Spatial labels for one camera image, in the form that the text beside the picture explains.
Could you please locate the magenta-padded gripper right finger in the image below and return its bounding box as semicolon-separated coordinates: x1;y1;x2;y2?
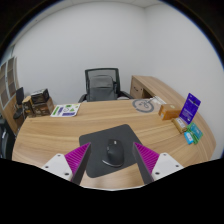
133;142;184;185

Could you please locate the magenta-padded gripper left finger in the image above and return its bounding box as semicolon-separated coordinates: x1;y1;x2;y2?
41;142;93;186

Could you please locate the black computer mouse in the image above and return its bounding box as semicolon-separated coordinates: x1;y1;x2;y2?
101;138;125;168

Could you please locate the dark grey mouse pad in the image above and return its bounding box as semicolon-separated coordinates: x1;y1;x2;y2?
78;123;144;179

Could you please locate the light blue small packet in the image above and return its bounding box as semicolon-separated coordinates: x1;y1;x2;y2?
183;130;195;145

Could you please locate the flat tan box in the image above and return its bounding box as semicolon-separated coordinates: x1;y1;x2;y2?
171;117;189;134

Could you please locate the green small packet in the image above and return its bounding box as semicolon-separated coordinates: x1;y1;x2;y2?
187;122;204;145

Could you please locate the orange cardboard box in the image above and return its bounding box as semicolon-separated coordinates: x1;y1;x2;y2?
157;103;182;121

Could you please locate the printed green purple paper sheet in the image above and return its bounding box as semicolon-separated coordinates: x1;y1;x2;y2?
50;103;82;118

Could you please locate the large brown cardboard box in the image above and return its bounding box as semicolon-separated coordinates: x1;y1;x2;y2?
31;97;55;117

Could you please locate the black padded swivel chair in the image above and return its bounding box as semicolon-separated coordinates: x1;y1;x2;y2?
0;123;16;159

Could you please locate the purple card package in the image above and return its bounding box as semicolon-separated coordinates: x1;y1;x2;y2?
178;92;202;125

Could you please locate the clear plastic bag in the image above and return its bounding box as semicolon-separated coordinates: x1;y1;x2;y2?
131;95;167;114

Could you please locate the small brown cardboard box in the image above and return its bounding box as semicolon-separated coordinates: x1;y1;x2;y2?
21;95;34;118

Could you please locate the black open box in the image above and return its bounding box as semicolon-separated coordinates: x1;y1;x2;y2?
30;88;51;105

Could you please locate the black visitor chair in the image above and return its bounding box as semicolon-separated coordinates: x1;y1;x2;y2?
13;86;26;120

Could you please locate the wooden side desk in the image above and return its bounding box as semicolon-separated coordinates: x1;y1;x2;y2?
129;75;188;101

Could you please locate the grey backpack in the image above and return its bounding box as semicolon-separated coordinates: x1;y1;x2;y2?
87;74;118;102

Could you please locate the wooden shelf unit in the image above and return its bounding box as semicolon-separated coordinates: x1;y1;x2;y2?
0;56;20;134

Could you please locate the black mesh office chair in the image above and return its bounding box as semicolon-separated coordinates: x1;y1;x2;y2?
78;67;134;103

